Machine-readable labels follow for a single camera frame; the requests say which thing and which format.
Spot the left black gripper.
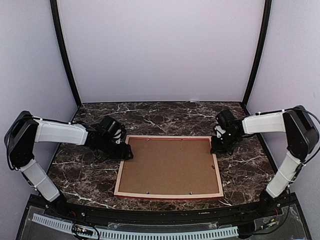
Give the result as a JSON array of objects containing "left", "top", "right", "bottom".
[{"left": 98, "top": 135, "right": 133, "bottom": 161}]

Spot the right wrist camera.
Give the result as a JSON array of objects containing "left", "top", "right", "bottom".
[{"left": 213, "top": 124, "right": 226, "bottom": 138}]

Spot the left black corner post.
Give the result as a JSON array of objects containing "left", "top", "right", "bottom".
[{"left": 49, "top": 0, "right": 82, "bottom": 108}]

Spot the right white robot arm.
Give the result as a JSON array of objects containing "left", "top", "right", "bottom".
[{"left": 210, "top": 105, "right": 320, "bottom": 217}]

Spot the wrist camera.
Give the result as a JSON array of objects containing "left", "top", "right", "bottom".
[
  {"left": 213, "top": 124, "right": 226, "bottom": 138},
  {"left": 113, "top": 125, "right": 127, "bottom": 144}
]

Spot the white cable tray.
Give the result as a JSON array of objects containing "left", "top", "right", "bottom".
[{"left": 31, "top": 213, "right": 239, "bottom": 240}]

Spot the black corner post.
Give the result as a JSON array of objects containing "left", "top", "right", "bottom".
[
  {"left": 241, "top": 0, "right": 273, "bottom": 107},
  {"left": 49, "top": 0, "right": 82, "bottom": 108}
]

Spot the right black corner post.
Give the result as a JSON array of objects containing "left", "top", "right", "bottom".
[{"left": 241, "top": 0, "right": 273, "bottom": 107}]

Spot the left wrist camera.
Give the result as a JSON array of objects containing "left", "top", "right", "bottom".
[{"left": 113, "top": 125, "right": 127, "bottom": 144}]

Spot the brown backing board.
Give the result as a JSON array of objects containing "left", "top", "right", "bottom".
[{"left": 118, "top": 137, "right": 220, "bottom": 195}]

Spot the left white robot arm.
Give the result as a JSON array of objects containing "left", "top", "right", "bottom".
[{"left": 4, "top": 110, "right": 134, "bottom": 218}]

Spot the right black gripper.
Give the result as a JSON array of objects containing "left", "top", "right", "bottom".
[{"left": 211, "top": 131, "right": 240, "bottom": 154}]

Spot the red wooden picture frame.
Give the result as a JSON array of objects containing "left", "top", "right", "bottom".
[{"left": 113, "top": 134, "right": 225, "bottom": 200}]

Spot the black front table rail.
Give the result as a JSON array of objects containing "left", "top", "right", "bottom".
[{"left": 27, "top": 193, "right": 298, "bottom": 232}]

